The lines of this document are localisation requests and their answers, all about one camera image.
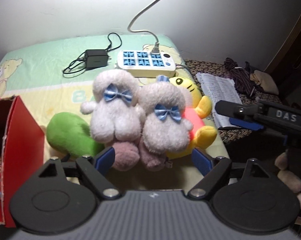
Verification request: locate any yellow tiger plush toy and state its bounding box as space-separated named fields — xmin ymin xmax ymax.
xmin=167 ymin=77 xmax=218 ymax=159

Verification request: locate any pink plush bear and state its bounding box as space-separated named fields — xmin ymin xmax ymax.
xmin=110 ymin=138 xmax=169 ymax=172

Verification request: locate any green plush toy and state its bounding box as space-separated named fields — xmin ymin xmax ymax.
xmin=46 ymin=112 xmax=105 ymax=158

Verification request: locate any white plush sheep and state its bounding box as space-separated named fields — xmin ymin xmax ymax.
xmin=80 ymin=69 xmax=145 ymax=144
xmin=138 ymin=75 xmax=193 ymax=154

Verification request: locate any open paper notebook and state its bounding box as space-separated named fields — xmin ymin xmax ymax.
xmin=195 ymin=73 xmax=242 ymax=129

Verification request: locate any dark striped cloth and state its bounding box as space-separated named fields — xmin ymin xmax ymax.
xmin=224 ymin=57 xmax=256 ymax=99

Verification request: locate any beige cloth bundle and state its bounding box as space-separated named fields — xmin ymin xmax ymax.
xmin=250 ymin=70 xmax=279 ymax=95

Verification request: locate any red cardboard box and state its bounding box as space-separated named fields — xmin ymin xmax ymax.
xmin=0 ymin=96 xmax=45 ymax=228

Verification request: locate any baby print blanket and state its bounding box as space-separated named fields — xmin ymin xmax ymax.
xmin=0 ymin=33 xmax=231 ymax=193

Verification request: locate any white power strip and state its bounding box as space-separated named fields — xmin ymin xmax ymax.
xmin=116 ymin=50 xmax=176 ymax=77

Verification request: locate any black power adapter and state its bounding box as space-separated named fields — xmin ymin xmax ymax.
xmin=84 ymin=49 xmax=109 ymax=70

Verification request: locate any white power cable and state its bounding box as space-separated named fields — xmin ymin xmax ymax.
xmin=127 ymin=0 xmax=185 ymax=55

